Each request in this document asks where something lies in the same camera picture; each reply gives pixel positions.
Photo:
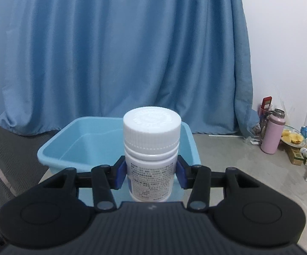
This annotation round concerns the plate of yellow snacks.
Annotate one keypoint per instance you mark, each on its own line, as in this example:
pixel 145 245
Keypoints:
pixel 292 136

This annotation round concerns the pink thermos bottle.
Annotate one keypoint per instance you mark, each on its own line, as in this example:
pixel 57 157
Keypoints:
pixel 272 135

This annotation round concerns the blue drink can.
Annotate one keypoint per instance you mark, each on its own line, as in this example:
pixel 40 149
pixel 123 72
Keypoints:
pixel 305 131

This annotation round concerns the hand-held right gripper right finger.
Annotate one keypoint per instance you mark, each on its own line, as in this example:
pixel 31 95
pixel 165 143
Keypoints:
pixel 181 174

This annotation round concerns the white pill bottle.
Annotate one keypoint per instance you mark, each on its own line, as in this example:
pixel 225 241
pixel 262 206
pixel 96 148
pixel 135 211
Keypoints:
pixel 150 148

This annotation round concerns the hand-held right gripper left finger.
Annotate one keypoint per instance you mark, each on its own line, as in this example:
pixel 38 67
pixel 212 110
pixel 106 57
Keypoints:
pixel 120 175

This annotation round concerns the green box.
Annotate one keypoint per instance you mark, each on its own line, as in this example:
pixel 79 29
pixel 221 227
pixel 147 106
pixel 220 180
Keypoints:
pixel 294 155

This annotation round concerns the light blue plastic basin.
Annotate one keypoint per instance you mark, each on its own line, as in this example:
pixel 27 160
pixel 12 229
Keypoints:
pixel 89 146

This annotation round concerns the blue curtain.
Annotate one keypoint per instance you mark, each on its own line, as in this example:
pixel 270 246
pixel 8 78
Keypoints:
pixel 116 53

